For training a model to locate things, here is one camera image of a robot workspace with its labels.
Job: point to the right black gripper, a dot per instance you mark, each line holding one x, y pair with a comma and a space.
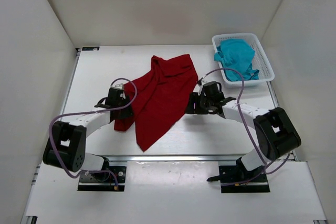
196, 106

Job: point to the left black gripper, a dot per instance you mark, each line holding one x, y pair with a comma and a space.
124, 112

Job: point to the red t shirt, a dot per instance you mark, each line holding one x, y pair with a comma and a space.
160, 98

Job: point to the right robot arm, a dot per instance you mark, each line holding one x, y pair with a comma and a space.
276, 134

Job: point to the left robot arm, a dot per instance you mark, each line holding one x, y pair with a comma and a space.
66, 146

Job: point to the teal t shirt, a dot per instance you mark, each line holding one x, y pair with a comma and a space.
237, 54

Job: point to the white plastic basket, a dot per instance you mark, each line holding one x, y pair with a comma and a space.
260, 60

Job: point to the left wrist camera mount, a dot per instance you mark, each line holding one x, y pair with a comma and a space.
119, 86

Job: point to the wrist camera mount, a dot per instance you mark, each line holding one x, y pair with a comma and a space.
119, 86
200, 84

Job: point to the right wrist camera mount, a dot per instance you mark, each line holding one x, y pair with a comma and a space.
200, 84

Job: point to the aluminium front rail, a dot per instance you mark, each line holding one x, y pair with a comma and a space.
172, 158

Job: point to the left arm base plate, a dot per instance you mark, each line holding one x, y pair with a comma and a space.
105, 182

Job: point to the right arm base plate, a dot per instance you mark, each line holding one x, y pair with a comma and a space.
234, 180

